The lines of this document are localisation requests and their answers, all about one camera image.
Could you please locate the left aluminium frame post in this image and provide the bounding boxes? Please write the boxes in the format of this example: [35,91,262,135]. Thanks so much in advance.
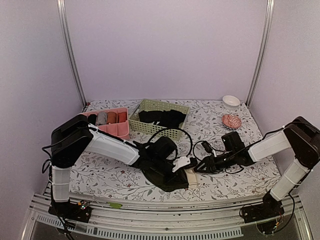
[56,0,87,107]

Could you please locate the aluminium frame post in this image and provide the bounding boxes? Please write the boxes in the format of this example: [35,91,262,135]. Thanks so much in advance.
[56,0,87,107]
[245,0,275,109]

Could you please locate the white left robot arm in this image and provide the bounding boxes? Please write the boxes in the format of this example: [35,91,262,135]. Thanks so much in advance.
[42,114,197,217]

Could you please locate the green tape piece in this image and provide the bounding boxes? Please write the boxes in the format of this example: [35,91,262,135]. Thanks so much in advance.
[107,202,123,209]

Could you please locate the green plastic basket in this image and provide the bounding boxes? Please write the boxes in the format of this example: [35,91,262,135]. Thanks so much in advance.
[129,99,190,141]

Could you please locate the brown rolled underwear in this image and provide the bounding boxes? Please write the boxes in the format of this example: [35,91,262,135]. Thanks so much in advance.
[106,111,118,125]

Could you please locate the black rolled underwear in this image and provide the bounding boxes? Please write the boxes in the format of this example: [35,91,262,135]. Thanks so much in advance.
[87,114,98,125]

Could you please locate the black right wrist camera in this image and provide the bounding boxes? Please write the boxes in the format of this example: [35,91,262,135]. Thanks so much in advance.
[221,131,245,153]

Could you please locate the white ceramic bowl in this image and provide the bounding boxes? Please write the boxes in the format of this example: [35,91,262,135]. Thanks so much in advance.
[222,95,241,110]

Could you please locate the right aluminium frame post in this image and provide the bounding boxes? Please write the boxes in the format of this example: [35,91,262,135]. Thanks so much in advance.
[245,0,275,109]

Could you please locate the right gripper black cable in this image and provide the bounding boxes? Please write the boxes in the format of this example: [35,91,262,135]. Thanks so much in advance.
[192,140,245,175]

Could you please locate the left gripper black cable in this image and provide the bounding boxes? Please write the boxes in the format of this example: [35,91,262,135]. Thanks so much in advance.
[146,127,194,161]

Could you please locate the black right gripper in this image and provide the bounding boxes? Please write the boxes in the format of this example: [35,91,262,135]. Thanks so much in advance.
[194,150,236,174]

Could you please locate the grey rolled underwear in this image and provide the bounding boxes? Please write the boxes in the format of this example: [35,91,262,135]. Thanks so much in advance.
[96,111,108,126]

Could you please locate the dark green underwear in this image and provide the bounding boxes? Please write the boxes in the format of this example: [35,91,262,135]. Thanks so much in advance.
[142,169,198,192]

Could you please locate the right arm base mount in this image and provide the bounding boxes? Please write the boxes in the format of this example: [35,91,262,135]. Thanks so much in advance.
[239,190,285,223]

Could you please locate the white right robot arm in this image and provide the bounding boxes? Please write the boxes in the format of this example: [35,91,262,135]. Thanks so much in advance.
[194,116,320,218]

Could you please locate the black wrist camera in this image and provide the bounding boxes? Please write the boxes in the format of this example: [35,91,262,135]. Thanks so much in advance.
[221,131,245,153]
[148,136,177,160]

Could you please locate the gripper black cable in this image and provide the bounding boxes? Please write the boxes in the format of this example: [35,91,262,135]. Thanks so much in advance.
[192,140,245,175]
[146,127,194,161]

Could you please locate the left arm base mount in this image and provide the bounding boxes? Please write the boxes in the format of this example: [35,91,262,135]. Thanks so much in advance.
[48,187,92,223]

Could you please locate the aluminium front rail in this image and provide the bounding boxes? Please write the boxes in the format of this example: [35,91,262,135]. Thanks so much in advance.
[23,192,312,240]

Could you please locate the pink divided organizer box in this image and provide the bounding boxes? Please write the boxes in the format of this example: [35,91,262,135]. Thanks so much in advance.
[82,107,130,140]

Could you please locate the black clothes in basket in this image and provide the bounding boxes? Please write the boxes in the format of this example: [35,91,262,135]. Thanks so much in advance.
[138,109,186,128]

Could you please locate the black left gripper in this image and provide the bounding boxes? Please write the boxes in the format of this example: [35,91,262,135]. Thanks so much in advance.
[151,157,188,187]

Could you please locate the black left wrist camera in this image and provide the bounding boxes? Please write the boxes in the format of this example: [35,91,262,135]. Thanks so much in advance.
[148,136,177,160]

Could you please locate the orange rolled underwear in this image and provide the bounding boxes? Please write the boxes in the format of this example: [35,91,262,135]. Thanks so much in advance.
[117,111,128,123]

